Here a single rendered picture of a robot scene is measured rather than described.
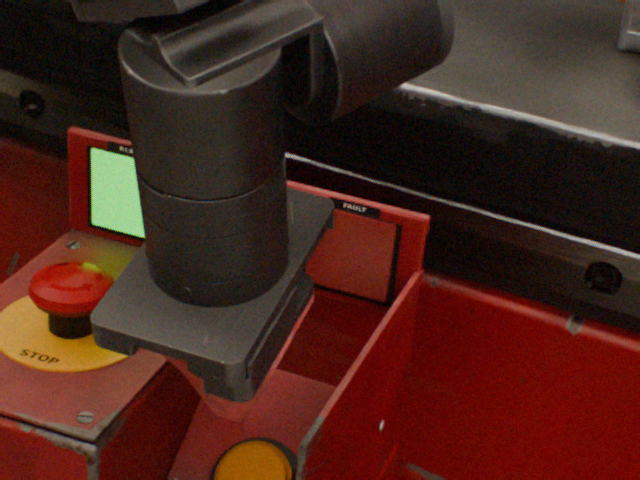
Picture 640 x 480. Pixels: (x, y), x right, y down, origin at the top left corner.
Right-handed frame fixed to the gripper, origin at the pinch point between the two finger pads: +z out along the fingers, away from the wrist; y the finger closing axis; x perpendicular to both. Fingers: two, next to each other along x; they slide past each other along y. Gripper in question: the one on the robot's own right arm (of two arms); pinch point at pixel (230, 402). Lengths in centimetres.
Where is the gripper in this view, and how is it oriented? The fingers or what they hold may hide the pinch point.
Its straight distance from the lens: 59.9
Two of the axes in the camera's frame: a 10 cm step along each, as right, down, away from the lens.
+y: 3.8, -6.3, 6.7
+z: 0.1, 7.3, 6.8
